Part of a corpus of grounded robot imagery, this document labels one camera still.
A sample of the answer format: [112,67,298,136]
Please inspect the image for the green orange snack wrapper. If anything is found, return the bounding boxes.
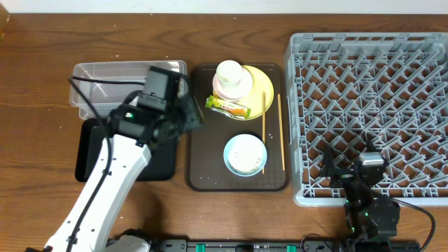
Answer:
[205,95,251,120]

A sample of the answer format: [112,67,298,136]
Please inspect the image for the light blue bowl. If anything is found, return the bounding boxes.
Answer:
[223,134,267,177]

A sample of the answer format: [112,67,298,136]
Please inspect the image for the rice leftovers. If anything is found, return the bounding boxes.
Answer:
[229,144,264,175]

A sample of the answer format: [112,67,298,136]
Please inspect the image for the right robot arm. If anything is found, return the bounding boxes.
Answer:
[321,144,400,252]

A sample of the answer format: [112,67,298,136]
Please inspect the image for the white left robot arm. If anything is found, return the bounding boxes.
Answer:
[43,92,203,252]

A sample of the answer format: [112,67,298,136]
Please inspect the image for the grey plastic dishwasher rack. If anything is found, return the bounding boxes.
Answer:
[284,33,447,207]

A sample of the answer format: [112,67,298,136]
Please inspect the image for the clear plastic waste bin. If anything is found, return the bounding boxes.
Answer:
[73,60,188,117]

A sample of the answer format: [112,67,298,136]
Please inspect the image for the cream cup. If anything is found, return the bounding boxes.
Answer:
[216,60,243,85]

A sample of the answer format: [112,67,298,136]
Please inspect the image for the brown plastic serving tray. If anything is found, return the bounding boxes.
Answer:
[185,63,291,192]

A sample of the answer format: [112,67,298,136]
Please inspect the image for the pink bowl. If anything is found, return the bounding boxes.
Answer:
[213,66,253,101]

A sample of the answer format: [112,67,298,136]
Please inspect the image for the right wooden chopstick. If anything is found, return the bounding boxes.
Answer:
[277,93,286,171]

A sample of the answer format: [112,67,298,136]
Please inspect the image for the wooden chopstick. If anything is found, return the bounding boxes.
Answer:
[277,93,286,171]
[261,91,267,175]

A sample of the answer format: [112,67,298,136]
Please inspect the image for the yellow plate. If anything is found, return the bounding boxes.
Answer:
[213,65,274,120]

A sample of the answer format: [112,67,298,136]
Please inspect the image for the left wooden chopstick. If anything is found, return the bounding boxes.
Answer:
[261,91,267,175]

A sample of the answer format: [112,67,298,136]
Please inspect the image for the black plastic tray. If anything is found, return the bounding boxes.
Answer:
[75,118,177,182]

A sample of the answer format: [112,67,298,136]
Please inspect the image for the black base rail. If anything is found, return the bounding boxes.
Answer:
[104,229,421,252]

